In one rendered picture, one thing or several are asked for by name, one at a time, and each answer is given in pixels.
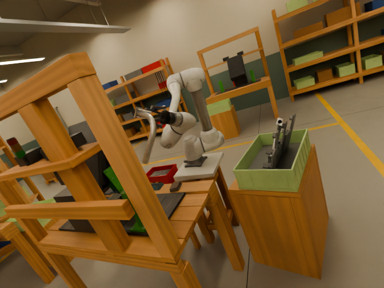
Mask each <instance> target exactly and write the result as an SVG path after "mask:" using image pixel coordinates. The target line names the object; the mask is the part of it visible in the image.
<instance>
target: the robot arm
mask: <svg viewBox="0 0 384 288"><path fill-rule="evenodd" d="M205 79H206V75H205V72H204V70H203V69H202V68H198V67H194V68H190V69H187V70H184V71H182V72H180V73H176V74H172V75H170V76H169V77H168V79H167V88H168V90H169V92H170V93H171V95H172V99H171V104H170V108H169V111H167V110H166V108H167V106H164V105H163V106H150V108H145V109H138V110H140V111H145V112H149V113H152V112H154V113H157V114H159V117H158V118H154V119H155V121H160V123H161V124H156V126H157V127H158V128H161V129H162V125H164V124H166V126H165V127H164V128H163V133H162V136H161V139H160V144H161V146H162V147H164V148H166V149H170V148H172V147H173V146H174V145H175V144H176V143H177V142H178V141H179V140H180V138H181V137H182V135H183V134H184V132H186V131H187V130H188V129H191V128H192V127H194V126H195V125H196V122H197V120H196V118H195V117H194V116H193V115H192V114H190V113H186V112H177V109H178V105H179V101H180V96H181V89H184V88H187V90H188V91H189V92H190V94H191V97H192V100H193V103H194V106H195V110H196V112H197V116H198V119H199V122H200V125H201V128H202V131H201V137H196V136H194V135H188V136H186V137H184V139H183V152H184V154H185V157H186V160H184V163H187V164H186V165H185V167H201V166H202V164H203V163H204V161H205V160H206V158H207V156H202V154H203V153H205V152H208V151H212V150H215V149H217V148H219V147H221V146H222V145H223V144H224V142H225V139H224V136H223V134H222V133H221V132H220V131H217V130H216V128H214V127H212V124H211V120H210V117H209V113H208V110H207V106H206V102H205V99H204V96H203V92H202V89H201V88H202V82H204V81H205ZM154 109H163V111H162V112H158V111H156V110H154Z"/></svg>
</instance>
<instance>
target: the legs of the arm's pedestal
mask: <svg viewBox="0 0 384 288"><path fill-rule="evenodd" d="M208 180H214V181H215V182H217V185H218V187H219V190H220V192H221V195H222V198H223V201H224V203H225V206H224V205H223V207H224V209H225V212H226V215H227V217H228V219H229V222H230V225H231V223H232V224H233V226H239V223H240V221H239V218H238V216H237V212H236V210H235V207H234V205H233V202H232V199H231V196H230V193H229V191H228V187H227V184H226V181H225V179H224V176H223V174H222V170H221V168H220V166H219V167H218V169H217V172H216V174H215V176H214V177H208V178H200V179H191V180H186V181H181V183H182V182H195V181H208ZM220 199H221V196H220ZM221 201H222V199H221ZM222 204H223V202H222ZM205 208H206V210H207V214H206V215H205V213H204V211H203V212H202V214H201V216H200V218H199V220H198V222H199V225H200V227H201V229H202V231H203V234H204V236H205V238H206V240H207V242H208V243H214V240H215V237H214V234H213V232H212V230H217V229H216V226H215V224H214V222H213V219H212V217H211V215H210V212H209V210H208V208H207V207H205ZM231 228H232V225H231ZM232 230H233V228H232ZM233 233H234V230H233ZM234 235H235V233H234ZM235 238H236V236H235ZM236 239H237V238H236Z"/></svg>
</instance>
